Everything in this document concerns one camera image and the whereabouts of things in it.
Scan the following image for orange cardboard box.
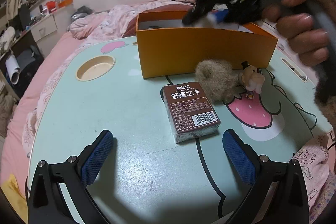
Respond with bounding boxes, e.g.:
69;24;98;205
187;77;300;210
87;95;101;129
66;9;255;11
135;11;278;79

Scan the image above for orange box on shelf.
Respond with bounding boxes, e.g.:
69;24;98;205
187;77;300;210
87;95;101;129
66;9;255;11
59;0;74;8

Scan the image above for blue stapler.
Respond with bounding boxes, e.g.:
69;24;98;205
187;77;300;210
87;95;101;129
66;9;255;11
207;9;228;24

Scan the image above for white drawer cabinet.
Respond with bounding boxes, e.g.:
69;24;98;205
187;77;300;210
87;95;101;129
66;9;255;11
30;15;57;42

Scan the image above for person's right hand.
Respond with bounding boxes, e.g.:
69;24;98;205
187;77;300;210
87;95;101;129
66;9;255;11
262;0;335;67

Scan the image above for cartoon figure keychain toy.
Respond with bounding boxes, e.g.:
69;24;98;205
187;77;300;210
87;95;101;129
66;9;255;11
238;61;265;100

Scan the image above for brown card deck box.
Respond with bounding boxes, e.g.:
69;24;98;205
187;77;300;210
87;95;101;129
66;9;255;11
161;82;221;144

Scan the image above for red container on shelf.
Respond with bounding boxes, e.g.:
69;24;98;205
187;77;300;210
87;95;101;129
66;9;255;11
46;1;59;14

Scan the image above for white paper roll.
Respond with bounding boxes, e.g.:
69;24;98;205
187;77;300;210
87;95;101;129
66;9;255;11
5;54;21;85

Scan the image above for yellow cushion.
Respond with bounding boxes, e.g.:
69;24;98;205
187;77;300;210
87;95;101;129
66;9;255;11
1;173;29;223

